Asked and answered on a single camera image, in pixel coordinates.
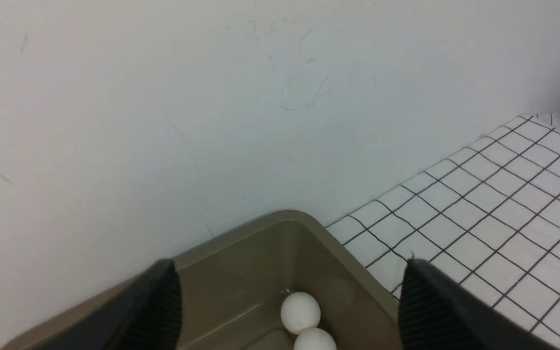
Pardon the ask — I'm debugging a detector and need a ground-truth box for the white ping-pong ball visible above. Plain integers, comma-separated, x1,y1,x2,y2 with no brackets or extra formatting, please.
293,328,337,350
280,292,321,336

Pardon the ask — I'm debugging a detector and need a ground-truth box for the white black-grid tablecloth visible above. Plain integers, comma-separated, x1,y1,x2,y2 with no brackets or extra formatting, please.
328,113,560,348

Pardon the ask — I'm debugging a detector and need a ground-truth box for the olive plastic bin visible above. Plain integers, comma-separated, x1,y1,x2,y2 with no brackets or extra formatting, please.
3,210,402,350

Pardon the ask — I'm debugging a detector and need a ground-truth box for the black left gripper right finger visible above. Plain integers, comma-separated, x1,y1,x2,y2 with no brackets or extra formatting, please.
398,258,554,350

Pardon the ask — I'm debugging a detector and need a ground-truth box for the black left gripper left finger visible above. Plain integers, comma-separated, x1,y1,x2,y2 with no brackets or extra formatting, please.
38,259,183,350

